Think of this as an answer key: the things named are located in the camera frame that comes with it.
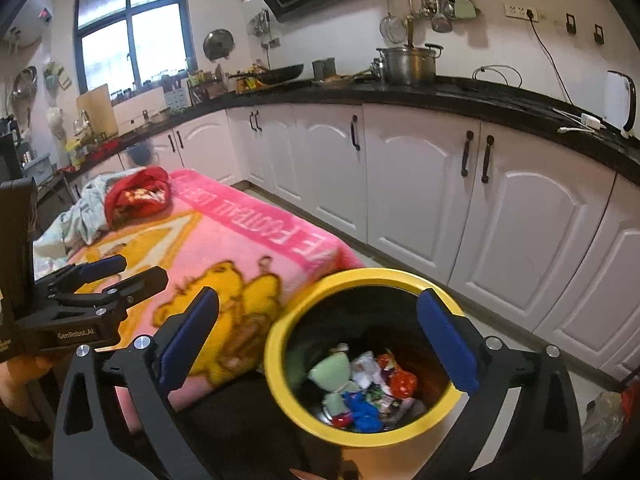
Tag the person's right hand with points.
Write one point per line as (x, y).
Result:
(305, 475)

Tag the colourful label bottle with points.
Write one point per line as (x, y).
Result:
(76, 155)

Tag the light blue printed cloth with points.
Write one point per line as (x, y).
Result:
(85, 210)

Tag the black kitchen countertop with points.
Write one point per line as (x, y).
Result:
(500, 97)

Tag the pale blue storage box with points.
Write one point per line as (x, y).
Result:
(37, 166)

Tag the hanging steel colanders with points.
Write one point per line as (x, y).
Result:
(25, 87)

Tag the pink printed blanket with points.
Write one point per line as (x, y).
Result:
(225, 240)

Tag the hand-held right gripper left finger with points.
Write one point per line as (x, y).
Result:
(192, 340)

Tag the red bag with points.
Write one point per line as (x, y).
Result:
(145, 180)

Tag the small red candy wrapper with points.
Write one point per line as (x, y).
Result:
(342, 420)

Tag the black microwave oven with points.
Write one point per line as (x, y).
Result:
(10, 157)

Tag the hanging glass pot lid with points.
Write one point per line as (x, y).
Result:
(218, 44)

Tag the dark framed window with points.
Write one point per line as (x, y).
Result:
(150, 35)

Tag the wall knife rack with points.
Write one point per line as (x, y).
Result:
(261, 22)

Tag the steel mug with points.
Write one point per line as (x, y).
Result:
(323, 68)

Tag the white base cabinets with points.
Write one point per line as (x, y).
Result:
(410, 185)

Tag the black wall hook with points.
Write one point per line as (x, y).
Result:
(599, 34)
(570, 23)

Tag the row of condiment bottles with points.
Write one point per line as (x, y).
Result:
(215, 80)

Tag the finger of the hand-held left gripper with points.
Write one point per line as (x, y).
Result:
(100, 266)
(140, 282)

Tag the pale blue utensil holder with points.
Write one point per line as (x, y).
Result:
(176, 97)

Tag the white wall socket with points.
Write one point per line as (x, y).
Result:
(520, 11)

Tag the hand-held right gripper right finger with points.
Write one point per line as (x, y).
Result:
(447, 340)

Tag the white electric kettle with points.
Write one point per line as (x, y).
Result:
(617, 102)

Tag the red plastic net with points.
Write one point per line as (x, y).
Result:
(402, 382)

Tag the white water heater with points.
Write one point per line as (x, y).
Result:
(27, 20)

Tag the red dishcloth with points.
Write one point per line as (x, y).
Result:
(105, 146)

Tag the black wok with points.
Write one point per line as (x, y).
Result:
(280, 75)

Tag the person's left hand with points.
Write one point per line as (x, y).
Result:
(22, 377)

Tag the wooden cutting board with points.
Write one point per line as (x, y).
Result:
(97, 110)

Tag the clear plastic bag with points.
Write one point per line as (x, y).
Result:
(602, 425)

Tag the hanging mesh strainer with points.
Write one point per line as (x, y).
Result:
(392, 27)

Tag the large steel pot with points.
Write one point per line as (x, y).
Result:
(410, 67)

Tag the yellow rimmed trash bin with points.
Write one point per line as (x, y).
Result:
(275, 355)

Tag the green bow-shaped sponge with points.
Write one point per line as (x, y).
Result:
(327, 372)

